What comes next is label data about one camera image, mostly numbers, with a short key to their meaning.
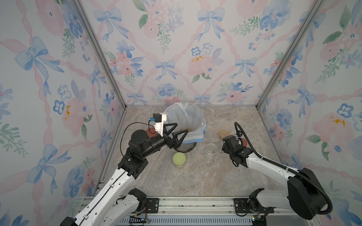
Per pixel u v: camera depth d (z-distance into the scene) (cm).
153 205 75
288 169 46
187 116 90
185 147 90
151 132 57
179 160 84
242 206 73
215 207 75
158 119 53
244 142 82
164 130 64
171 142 57
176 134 54
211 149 92
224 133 102
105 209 42
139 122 54
